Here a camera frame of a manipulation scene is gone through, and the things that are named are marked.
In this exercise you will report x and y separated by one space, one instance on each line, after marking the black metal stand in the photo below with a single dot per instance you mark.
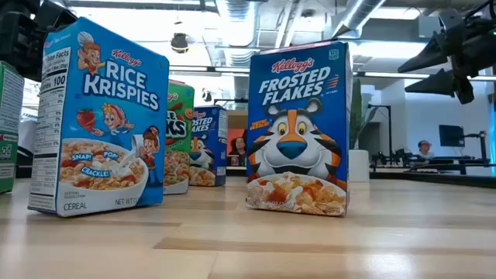
390 128

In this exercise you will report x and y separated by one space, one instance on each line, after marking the black ceiling dome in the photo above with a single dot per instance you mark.
179 42

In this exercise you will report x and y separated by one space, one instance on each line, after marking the background robot table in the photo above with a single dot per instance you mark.
445 160

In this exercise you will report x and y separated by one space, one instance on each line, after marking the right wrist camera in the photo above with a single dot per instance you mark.
451 20

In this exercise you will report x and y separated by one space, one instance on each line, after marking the Frosted Flakes cereal box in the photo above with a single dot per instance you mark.
298 128
209 147

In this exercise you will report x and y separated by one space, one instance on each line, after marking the Rice Krispies cereal box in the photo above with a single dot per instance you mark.
112 116

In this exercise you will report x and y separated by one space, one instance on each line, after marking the black monitor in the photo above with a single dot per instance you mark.
451 135

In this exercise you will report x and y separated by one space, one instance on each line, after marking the cyan light strip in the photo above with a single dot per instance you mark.
493 147

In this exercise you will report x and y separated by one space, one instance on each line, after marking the snake plant in white pot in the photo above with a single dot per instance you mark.
358 166

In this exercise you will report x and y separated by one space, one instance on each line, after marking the person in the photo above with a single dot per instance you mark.
239 147
424 148

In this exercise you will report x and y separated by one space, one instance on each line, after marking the Apple Jacks cereal box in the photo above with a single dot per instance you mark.
9 128
180 128

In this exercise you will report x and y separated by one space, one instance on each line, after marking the orange wall panel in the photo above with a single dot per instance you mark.
232 133

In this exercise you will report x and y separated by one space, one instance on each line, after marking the silver spiral ventilation duct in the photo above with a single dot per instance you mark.
358 15
238 23

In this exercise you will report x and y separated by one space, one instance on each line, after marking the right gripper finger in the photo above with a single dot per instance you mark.
430 56
438 83

